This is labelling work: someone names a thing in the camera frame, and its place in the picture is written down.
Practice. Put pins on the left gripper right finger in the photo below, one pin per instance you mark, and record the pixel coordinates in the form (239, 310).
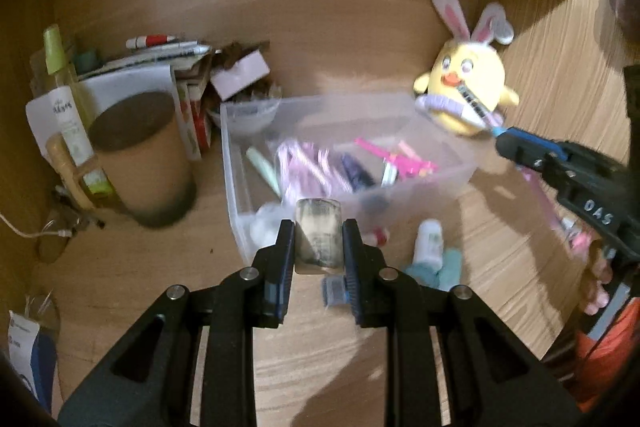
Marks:
(492, 379)

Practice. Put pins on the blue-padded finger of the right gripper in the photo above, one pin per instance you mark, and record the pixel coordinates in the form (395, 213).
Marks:
(527, 149)

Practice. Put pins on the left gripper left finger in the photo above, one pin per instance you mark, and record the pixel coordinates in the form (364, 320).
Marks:
(147, 377)

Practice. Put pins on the peach pink tube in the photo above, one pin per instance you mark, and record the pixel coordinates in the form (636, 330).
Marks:
(408, 151)

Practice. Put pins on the small gold patterned box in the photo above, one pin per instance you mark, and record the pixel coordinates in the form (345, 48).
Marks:
(318, 236)

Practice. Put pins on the yellow chick plush toy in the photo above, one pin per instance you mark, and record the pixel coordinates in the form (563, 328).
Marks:
(467, 57)

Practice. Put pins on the magenta pink scissors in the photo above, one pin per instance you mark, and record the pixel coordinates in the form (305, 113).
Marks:
(407, 167)

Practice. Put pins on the white blue paper bag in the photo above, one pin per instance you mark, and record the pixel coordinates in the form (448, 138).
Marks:
(32, 354)

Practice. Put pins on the clear plastic storage bin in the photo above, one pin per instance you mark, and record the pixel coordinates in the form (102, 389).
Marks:
(305, 142)

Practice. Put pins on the white green-label bottle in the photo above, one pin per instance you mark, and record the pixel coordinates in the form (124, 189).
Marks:
(429, 246)

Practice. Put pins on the dark purple spray bottle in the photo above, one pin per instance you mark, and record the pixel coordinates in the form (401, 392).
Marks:
(358, 177)

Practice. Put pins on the red white small tube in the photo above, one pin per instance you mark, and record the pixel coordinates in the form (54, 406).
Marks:
(377, 238)

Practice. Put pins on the blue white small box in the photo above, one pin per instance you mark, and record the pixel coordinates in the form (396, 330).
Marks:
(334, 291)

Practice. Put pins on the brown cylindrical container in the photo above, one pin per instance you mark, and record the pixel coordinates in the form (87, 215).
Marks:
(139, 147)

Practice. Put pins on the white ointment tube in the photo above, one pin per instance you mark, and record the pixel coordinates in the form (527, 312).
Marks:
(264, 168)

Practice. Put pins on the green cap spray bottle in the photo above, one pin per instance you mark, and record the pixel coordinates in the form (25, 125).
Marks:
(68, 109)

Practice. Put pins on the white bowl with jars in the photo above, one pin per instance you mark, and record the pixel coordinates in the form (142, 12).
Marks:
(245, 118)

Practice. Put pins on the small pink white box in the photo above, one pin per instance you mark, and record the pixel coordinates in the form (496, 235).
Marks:
(246, 71)

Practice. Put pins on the red white marker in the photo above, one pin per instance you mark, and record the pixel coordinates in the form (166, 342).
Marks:
(146, 42)

